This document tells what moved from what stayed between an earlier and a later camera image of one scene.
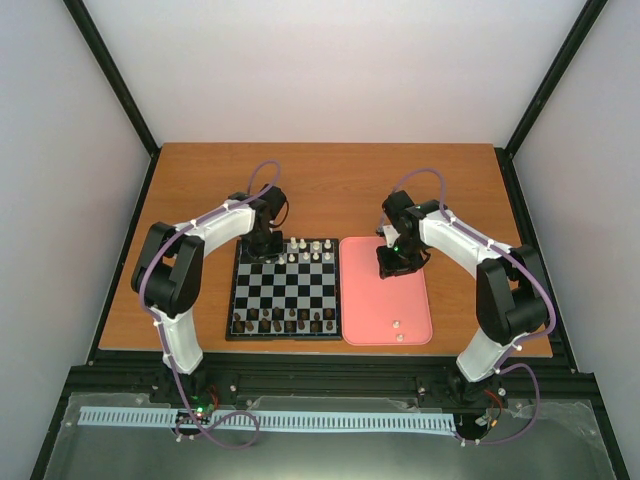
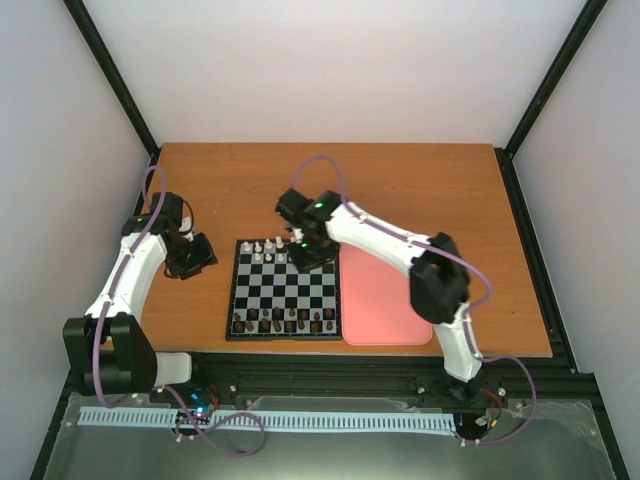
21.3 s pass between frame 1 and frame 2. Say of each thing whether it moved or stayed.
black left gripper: moved
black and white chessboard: stayed
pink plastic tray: stayed
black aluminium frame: stayed
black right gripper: moved
